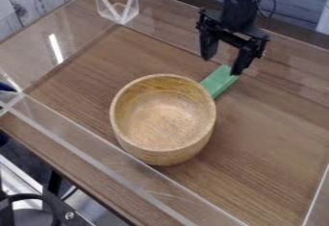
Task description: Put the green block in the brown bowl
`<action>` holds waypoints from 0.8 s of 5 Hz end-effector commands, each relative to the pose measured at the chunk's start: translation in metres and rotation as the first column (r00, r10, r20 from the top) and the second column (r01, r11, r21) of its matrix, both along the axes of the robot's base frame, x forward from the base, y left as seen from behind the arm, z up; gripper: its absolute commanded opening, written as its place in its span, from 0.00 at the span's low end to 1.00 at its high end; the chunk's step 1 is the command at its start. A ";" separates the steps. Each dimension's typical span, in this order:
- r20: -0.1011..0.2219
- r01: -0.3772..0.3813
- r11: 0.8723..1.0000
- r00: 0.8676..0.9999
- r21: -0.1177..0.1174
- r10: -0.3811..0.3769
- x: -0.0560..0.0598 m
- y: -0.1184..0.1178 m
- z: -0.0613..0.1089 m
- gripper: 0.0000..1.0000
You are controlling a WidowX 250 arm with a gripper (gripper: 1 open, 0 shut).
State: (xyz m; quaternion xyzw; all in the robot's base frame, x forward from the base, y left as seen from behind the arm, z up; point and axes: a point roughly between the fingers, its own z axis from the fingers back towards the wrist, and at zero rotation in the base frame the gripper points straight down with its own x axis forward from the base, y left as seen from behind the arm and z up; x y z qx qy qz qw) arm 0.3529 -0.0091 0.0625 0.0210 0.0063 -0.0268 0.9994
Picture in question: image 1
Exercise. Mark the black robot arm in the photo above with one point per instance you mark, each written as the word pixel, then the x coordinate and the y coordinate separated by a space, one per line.
pixel 233 27

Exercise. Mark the clear acrylic tray enclosure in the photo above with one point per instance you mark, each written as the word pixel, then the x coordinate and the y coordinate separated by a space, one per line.
pixel 241 161

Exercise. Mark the black table leg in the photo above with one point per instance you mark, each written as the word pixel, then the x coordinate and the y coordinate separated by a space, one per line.
pixel 55 183

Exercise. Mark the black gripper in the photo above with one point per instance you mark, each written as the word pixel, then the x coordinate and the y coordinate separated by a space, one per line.
pixel 233 27

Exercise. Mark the green rectangular block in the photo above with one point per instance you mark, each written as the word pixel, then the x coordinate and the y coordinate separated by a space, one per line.
pixel 219 80

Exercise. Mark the black metal bracket with screw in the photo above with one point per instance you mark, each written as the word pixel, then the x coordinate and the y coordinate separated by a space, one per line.
pixel 67 216

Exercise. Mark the brown wooden bowl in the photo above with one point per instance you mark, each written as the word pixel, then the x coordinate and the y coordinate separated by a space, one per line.
pixel 163 116

